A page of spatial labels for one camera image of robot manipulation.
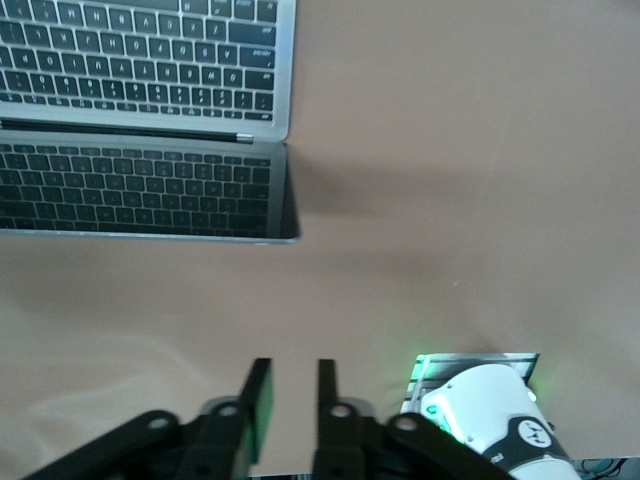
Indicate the grey laptop with black keys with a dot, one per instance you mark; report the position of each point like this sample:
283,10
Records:
140,100

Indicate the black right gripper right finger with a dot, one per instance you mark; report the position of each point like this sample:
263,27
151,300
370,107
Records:
340,430

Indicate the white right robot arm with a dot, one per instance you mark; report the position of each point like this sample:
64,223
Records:
495,415

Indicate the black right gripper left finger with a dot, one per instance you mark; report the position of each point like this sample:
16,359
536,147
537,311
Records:
235,425

